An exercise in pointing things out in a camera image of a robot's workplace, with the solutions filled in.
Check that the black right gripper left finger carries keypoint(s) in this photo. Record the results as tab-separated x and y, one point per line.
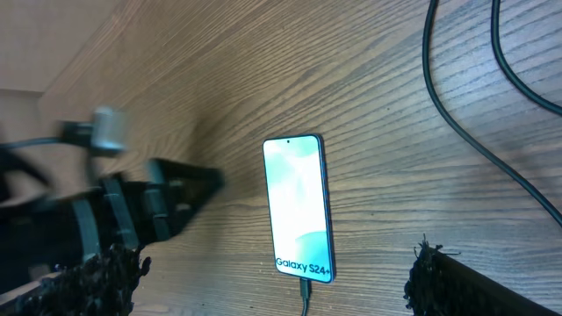
103	285

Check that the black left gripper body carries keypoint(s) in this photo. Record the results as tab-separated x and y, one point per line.
68	231

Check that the blue screen smartphone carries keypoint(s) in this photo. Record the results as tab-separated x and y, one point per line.
297	191

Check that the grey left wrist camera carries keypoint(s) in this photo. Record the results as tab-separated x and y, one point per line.
109	129

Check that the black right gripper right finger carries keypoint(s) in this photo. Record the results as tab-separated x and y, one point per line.
440	285

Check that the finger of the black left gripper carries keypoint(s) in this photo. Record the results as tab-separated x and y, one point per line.
177	192

